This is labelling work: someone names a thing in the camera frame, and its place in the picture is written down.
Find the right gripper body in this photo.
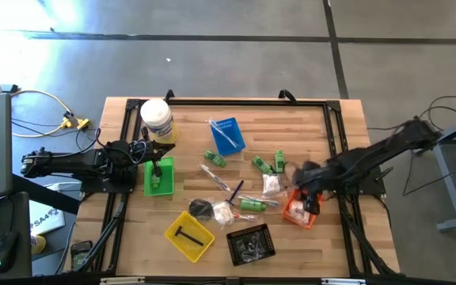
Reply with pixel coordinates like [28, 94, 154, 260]
[293, 161, 334, 193]

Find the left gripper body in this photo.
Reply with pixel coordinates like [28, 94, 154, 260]
[131, 126, 162, 177]

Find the bag of cotton balls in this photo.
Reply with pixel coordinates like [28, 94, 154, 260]
[288, 199, 318, 227]
[211, 200, 236, 227]
[261, 173, 289, 198]

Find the clear toothbrush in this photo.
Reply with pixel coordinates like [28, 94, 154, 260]
[199, 163, 234, 194]
[207, 117, 240, 150]

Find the red toothbrush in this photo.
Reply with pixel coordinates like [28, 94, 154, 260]
[231, 212, 260, 222]

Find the bag of black hair ties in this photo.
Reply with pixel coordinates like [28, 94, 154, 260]
[236, 230, 271, 261]

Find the dark blue razor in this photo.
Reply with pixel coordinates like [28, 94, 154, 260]
[226, 179, 245, 207]

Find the black razor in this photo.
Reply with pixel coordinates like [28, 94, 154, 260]
[173, 225, 206, 247]

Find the orange plastic basket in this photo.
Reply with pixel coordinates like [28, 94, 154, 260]
[282, 188, 325, 230]

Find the disinfectant wipes canister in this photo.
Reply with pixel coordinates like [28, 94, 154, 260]
[139, 97, 180, 146]

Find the green plastic basket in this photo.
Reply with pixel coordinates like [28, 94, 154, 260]
[143, 156, 176, 197]

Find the black round brush in bag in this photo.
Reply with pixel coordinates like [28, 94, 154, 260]
[188, 197, 216, 222]

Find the blue plastic basket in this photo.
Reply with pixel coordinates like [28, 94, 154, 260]
[210, 116, 247, 157]

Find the silver metal bar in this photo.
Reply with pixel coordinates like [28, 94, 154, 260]
[99, 276, 146, 285]
[321, 278, 367, 285]

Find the black plastic basket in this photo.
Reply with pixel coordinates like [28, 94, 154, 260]
[226, 222, 277, 267]

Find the yellow plastic basket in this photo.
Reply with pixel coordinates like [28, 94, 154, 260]
[163, 210, 216, 264]

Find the black device with green board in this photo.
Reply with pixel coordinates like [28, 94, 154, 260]
[70, 240, 93, 266]

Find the white printed booklet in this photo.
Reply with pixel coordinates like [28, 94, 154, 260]
[28, 199, 66, 237]

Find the dark desk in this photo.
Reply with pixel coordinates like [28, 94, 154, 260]
[0, 192, 33, 280]

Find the small yellow object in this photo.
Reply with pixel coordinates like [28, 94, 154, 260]
[31, 234, 48, 255]

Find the black computer mouse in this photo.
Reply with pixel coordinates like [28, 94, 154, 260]
[0, 230, 19, 273]

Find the yellow cable with plugs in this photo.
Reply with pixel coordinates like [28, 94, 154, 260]
[9, 89, 91, 139]

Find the black aluminium table frame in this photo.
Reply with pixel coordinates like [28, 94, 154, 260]
[71, 89, 401, 278]

